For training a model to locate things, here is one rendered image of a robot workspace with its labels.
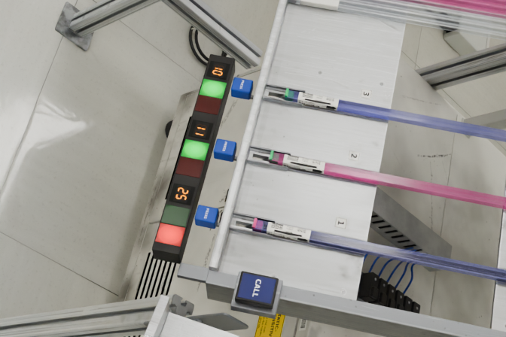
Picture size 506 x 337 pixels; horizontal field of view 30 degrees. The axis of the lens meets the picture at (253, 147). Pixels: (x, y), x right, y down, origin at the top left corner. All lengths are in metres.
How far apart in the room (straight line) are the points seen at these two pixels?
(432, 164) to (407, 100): 0.14
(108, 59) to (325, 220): 1.00
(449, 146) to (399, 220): 0.33
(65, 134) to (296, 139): 0.80
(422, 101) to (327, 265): 0.73
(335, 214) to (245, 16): 1.30
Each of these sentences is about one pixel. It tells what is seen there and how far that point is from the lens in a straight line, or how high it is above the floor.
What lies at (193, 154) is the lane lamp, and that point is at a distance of 1.39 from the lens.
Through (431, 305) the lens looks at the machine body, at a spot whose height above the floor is 0.62.
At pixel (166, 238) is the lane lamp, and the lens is 1.33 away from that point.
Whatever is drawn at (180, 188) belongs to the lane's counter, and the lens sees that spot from 1.36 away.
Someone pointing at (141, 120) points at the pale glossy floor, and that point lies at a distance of 2.21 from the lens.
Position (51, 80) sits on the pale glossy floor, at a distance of 2.09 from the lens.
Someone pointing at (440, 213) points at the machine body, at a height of 0.62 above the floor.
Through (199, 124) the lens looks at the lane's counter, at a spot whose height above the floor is 0.65.
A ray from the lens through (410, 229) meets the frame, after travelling 1.76.
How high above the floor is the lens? 1.65
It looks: 42 degrees down
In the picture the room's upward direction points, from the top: 75 degrees clockwise
